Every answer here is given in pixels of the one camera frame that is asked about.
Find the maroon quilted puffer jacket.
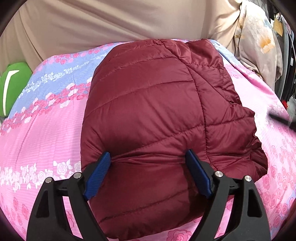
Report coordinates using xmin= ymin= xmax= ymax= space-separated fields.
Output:
xmin=81 ymin=39 xmax=268 ymax=240

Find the beige fabric headboard cover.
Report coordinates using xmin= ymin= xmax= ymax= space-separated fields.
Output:
xmin=1 ymin=1 xmax=241 ymax=71

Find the green round pillow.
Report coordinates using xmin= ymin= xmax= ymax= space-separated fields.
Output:
xmin=0 ymin=62 xmax=32 ymax=118

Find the cream floral hanging cloth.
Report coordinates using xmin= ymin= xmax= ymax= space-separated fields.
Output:
xmin=234 ymin=1 xmax=283 ymax=90

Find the pink blue floral bedsheet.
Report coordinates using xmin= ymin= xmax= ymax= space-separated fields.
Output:
xmin=1 ymin=41 xmax=295 ymax=238

